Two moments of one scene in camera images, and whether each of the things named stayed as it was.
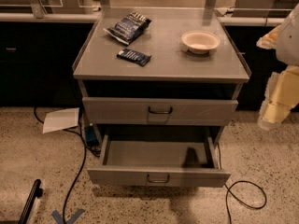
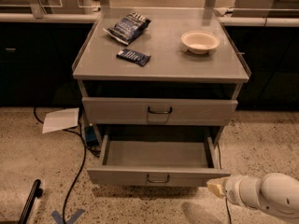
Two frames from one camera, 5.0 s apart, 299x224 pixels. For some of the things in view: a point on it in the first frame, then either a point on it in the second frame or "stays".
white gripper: (290, 41) → (233, 189)
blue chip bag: (128, 27) stays
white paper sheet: (61, 119) stays
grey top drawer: (157, 111) stays
